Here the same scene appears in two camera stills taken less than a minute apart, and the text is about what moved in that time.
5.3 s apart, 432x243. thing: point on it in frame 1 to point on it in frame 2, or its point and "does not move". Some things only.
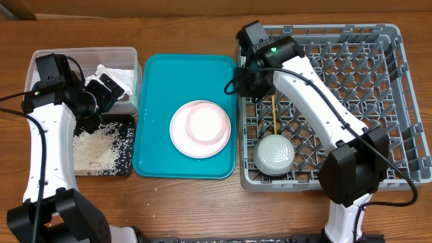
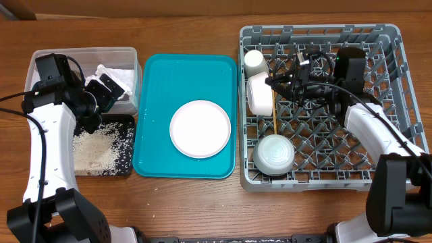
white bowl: x=273 y=154 does not move
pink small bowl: x=206 y=123 to x=260 y=95
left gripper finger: x=117 y=91 does not move
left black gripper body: x=96 y=100 does not move
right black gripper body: x=251 y=85 to x=319 y=92
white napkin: x=123 y=78 does not move
